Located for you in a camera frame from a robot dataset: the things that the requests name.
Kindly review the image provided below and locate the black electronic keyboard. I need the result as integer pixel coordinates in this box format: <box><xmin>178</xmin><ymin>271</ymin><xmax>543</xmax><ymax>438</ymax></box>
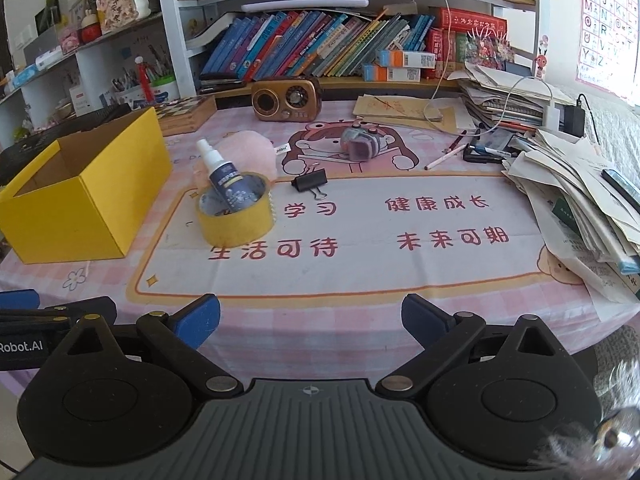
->
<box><xmin>0</xmin><ymin>104</ymin><xmax>132</xmax><ymax>186</ymax></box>

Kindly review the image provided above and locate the black power adapter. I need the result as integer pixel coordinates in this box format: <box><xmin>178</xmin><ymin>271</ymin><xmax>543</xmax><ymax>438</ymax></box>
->
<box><xmin>560</xmin><ymin>104</ymin><xmax>586</xmax><ymax>138</ymax></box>

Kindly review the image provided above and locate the yellow tape roll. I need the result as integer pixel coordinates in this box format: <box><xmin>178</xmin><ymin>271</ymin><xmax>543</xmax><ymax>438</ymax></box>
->
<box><xmin>195</xmin><ymin>172</ymin><xmax>276</xmax><ymax>248</ymax></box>

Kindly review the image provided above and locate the pink pencil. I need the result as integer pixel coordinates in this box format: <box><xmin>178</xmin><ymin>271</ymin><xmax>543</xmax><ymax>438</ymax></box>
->
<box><xmin>424</xmin><ymin>144</ymin><xmax>466</xmax><ymax>171</ymax></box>

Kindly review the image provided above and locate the white bookshelf unit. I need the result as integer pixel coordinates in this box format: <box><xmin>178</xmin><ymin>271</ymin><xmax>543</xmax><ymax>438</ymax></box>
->
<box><xmin>0</xmin><ymin>0</ymin><xmax>542</xmax><ymax>126</ymax></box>

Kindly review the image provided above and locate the messy paper stack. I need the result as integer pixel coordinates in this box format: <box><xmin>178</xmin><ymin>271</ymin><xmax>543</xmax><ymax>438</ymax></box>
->
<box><xmin>503</xmin><ymin>129</ymin><xmax>639</xmax><ymax>318</ymax></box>

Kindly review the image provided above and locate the white charging cable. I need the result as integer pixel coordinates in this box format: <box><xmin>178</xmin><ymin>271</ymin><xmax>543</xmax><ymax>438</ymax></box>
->
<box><xmin>409</xmin><ymin>0</ymin><xmax>556</xmax><ymax>137</ymax></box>

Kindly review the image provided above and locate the pink plush pig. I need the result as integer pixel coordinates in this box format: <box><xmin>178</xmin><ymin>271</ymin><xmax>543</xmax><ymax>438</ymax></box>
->
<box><xmin>209</xmin><ymin>130</ymin><xmax>278</xmax><ymax>181</ymax></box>

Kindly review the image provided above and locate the dark red pen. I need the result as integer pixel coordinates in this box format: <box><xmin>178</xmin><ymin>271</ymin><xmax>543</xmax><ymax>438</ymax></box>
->
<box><xmin>442</xmin><ymin>130</ymin><xmax>467</xmax><ymax>154</ymax></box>

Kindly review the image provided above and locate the yellow cardboard box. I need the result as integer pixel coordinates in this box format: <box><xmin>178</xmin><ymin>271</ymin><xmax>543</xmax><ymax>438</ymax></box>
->
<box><xmin>1</xmin><ymin>108</ymin><xmax>172</xmax><ymax>264</ymax></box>

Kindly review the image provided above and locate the alphabet wall poster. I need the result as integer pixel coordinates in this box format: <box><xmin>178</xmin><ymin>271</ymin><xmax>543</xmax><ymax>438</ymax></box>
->
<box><xmin>576</xmin><ymin>0</ymin><xmax>639</xmax><ymax>104</ymax></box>

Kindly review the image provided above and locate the black binder clip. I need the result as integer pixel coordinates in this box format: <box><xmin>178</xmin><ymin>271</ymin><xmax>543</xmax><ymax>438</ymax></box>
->
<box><xmin>291</xmin><ymin>169</ymin><xmax>328</xmax><ymax>193</ymax></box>

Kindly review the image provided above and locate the grey purple toy camera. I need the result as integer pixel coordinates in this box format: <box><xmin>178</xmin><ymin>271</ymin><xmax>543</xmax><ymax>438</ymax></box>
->
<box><xmin>341</xmin><ymin>128</ymin><xmax>385</xmax><ymax>162</ymax></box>

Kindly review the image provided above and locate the red tassel pendant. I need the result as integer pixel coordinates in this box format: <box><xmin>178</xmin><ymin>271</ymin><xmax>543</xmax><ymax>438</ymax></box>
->
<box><xmin>134</xmin><ymin>55</ymin><xmax>155</xmax><ymax>105</ymax></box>

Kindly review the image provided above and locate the pink pig ornament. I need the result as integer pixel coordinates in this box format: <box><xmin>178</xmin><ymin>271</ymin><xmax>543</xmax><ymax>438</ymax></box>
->
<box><xmin>96</xmin><ymin>0</ymin><xmax>151</xmax><ymax>34</ymax></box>

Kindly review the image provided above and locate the pink cartoon table mat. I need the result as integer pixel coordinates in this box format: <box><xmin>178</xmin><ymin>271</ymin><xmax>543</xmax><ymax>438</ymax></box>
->
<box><xmin>1</xmin><ymin>128</ymin><xmax>639</xmax><ymax>380</ymax></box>

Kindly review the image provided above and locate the orange white box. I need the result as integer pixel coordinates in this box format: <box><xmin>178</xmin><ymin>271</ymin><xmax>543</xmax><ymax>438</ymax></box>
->
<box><xmin>362</xmin><ymin>64</ymin><xmax>421</xmax><ymax>82</ymax></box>
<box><xmin>375</xmin><ymin>50</ymin><xmax>436</xmax><ymax>70</ymax></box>

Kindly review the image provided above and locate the brown retro radio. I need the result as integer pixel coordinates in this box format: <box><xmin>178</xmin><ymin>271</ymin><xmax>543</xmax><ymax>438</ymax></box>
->
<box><xmin>250</xmin><ymin>76</ymin><xmax>322</xmax><ymax>122</ymax></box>

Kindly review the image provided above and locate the wooden chess board box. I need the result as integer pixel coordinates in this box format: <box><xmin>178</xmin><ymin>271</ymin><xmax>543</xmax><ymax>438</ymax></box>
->
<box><xmin>155</xmin><ymin>96</ymin><xmax>217</xmax><ymax>136</ymax></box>

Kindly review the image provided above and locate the red round jar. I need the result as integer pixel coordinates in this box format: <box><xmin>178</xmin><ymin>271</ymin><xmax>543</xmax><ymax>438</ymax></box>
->
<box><xmin>79</xmin><ymin>10</ymin><xmax>102</xmax><ymax>44</ymax></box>

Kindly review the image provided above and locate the red dictionary book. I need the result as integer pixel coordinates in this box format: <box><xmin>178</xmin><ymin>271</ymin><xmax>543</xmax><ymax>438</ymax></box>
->
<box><xmin>431</xmin><ymin>6</ymin><xmax>508</xmax><ymax>37</ymax></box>

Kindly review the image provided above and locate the black stapler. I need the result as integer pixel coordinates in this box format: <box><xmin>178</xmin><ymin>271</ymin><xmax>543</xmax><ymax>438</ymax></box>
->
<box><xmin>462</xmin><ymin>143</ymin><xmax>510</xmax><ymax>164</ymax></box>

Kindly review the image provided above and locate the white green lidded jar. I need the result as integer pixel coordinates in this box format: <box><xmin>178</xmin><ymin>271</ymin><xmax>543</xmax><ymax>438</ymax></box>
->
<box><xmin>151</xmin><ymin>75</ymin><xmax>180</xmax><ymax>104</ymax></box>

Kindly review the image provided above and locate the orange white box lower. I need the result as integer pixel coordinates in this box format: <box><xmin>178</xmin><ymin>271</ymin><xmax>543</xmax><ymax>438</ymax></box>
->
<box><xmin>362</xmin><ymin>64</ymin><xmax>421</xmax><ymax>82</ymax></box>

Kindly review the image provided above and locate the orange white box upper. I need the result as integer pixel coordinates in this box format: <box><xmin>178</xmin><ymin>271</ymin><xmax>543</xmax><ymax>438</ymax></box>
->
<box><xmin>375</xmin><ymin>50</ymin><xmax>436</xmax><ymax>70</ymax></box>

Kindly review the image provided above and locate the white blue spray bottle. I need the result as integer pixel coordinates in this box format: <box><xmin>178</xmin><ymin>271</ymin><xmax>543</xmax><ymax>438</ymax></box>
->
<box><xmin>196</xmin><ymin>139</ymin><xmax>257</xmax><ymax>212</ymax></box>

